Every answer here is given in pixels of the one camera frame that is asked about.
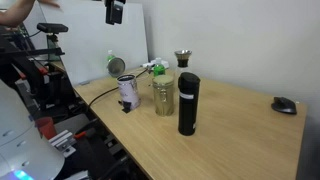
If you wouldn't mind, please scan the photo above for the white power strip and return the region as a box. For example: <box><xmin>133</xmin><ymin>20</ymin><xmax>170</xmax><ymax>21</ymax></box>
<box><xmin>141</xmin><ymin>59</ymin><xmax>162</xmax><ymax>70</ymax></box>

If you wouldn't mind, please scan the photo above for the aluminium extrusion bracket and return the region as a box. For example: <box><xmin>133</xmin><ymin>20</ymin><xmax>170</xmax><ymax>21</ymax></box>
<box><xmin>48</xmin><ymin>129</ymin><xmax>77</xmax><ymax>159</ymax></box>

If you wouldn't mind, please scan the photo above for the black thermos flask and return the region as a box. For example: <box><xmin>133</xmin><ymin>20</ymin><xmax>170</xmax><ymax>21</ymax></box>
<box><xmin>177</xmin><ymin>71</ymin><xmax>201</xmax><ymax>137</ymax></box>

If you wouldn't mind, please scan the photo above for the metal funnel bottle lid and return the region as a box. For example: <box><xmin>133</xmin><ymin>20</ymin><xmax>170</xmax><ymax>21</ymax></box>
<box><xmin>174</xmin><ymin>49</ymin><xmax>193</xmax><ymax>69</ymax></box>

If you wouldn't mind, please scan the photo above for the clear glass bottle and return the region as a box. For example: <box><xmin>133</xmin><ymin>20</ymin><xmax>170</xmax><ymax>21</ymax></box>
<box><xmin>173</xmin><ymin>65</ymin><xmax>193</xmax><ymax>87</ymax></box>

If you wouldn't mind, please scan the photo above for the black clamp orange handle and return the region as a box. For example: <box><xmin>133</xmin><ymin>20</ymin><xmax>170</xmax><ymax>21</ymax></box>
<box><xmin>73</xmin><ymin>130</ymin><xmax>101</xmax><ymax>142</ymax></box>

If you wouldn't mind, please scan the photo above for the green tea bottle white cap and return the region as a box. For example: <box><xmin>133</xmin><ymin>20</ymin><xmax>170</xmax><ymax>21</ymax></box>
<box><xmin>152</xmin><ymin>57</ymin><xmax>167</xmax><ymax>77</ymax></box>
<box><xmin>106</xmin><ymin>49</ymin><xmax>116</xmax><ymax>65</ymax></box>

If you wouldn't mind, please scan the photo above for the black camera bar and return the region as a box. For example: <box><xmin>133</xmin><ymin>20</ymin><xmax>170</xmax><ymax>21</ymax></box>
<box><xmin>36</xmin><ymin>22</ymin><xmax>70</xmax><ymax>35</ymax></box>

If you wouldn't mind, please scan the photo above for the person's hand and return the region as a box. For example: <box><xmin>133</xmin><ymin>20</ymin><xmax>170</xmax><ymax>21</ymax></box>
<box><xmin>36</xmin><ymin>0</ymin><xmax>62</xmax><ymax>9</ymax></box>

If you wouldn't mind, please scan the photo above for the white partition panel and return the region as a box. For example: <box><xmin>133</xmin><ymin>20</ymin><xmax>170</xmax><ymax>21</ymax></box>
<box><xmin>39</xmin><ymin>0</ymin><xmax>150</xmax><ymax>87</ymax></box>

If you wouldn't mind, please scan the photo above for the thick black cable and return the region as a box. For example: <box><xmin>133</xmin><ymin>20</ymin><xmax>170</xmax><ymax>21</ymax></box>
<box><xmin>86</xmin><ymin>68</ymin><xmax>149</xmax><ymax>113</ymax></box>

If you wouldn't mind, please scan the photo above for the black computer mouse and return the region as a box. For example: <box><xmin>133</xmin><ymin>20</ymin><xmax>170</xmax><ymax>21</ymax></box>
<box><xmin>270</xmin><ymin>96</ymin><xmax>298</xmax><ymax>116</ymax></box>

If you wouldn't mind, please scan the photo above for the person's forearm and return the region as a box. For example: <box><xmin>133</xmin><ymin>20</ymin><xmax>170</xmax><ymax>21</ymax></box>
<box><xmin>0</xmin><ymin>0</ymin><xmax>37</xmax><ymax>29</ymax></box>

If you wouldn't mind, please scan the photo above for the black camera stand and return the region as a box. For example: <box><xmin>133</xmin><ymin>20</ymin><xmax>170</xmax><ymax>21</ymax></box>
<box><xmin>45</xmin><ymin>32</ymin><xmax>60</xmax><ymax>51</ymax></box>

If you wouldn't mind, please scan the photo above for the black equipment rack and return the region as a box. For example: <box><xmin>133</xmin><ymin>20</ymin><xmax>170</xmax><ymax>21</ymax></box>
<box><xmin>0</xmin><ymin>33</ymin><xmax>86</xmax><ymax>118</ymax></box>

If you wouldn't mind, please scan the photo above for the golden clamp jar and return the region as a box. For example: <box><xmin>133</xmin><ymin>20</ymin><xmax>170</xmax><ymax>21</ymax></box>
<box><xmin>151</xmin><ymin>74</ymin><xmax>176</xmax><ymax>117</ymax></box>

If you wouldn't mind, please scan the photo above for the red plastic cup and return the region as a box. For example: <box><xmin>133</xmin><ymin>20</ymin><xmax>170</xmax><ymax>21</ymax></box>
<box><xmin>34</xmin><ymin>116</ymin><xmax>58</xmax><ymax>141</ymax></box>

